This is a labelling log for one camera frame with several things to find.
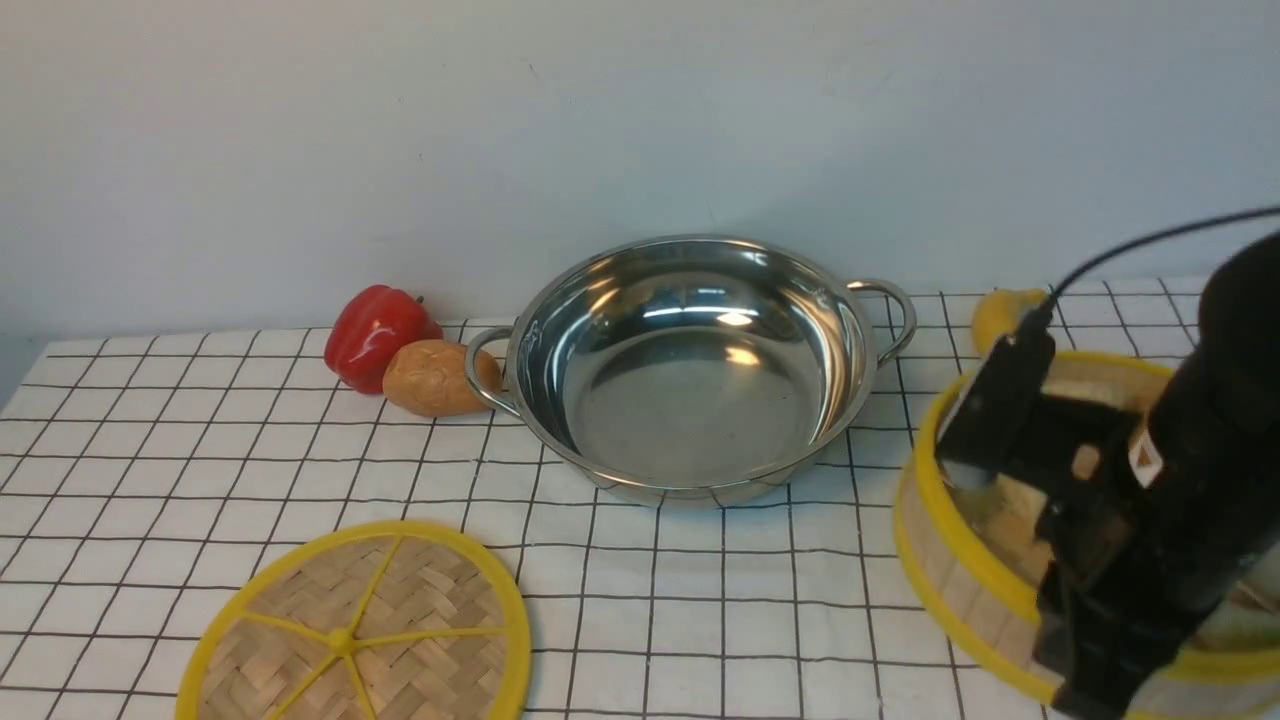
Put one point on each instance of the red bell pepper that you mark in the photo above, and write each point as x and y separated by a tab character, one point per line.
369	332

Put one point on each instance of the stainless steel two-handled pot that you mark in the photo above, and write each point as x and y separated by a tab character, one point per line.
696	370

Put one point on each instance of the bamboo steamer lid yellow rim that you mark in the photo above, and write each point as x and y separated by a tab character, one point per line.
387	620

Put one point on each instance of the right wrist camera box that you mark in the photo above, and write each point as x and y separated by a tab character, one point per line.
982	427

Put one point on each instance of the bamboo steamer basket yellow rim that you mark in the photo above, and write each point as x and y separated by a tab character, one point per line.
975	559

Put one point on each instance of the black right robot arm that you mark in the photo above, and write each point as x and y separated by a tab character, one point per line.
1236	354

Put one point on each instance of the yellow banana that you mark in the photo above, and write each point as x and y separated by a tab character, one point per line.
999	313

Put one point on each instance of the white checkered tablecloth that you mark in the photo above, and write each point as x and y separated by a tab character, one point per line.
147	478

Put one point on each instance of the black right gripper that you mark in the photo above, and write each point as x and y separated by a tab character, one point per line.
1137	567

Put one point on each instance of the brown potato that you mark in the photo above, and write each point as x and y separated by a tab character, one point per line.
427	378

